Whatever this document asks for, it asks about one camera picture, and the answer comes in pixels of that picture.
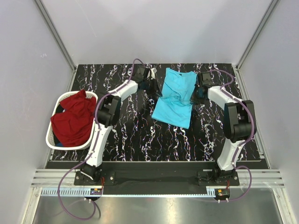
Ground cyan t shirt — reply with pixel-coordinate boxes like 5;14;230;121
152;68;197;129

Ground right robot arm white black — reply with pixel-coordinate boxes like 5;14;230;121
190;72;256;186

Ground red t shirt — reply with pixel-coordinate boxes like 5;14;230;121
50;90;97;147

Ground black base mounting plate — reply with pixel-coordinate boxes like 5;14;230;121
74;161;239;196

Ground white laundry basket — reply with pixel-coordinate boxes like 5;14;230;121
45;91;99;150

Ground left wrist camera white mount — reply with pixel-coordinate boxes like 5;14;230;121
148;68;157;79

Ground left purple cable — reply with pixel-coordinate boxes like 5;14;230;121
57;58;147;220

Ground right aluminium frame post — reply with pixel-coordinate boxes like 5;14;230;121
236;0;280;70

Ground aluminium frame post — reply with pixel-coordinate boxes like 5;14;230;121
32;0;78;72
236;0;280;70

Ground left aluminium frame post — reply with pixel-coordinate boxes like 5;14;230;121
32;0;78;72

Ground slotted cable duct rail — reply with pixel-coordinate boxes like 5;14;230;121
41;186;215;198

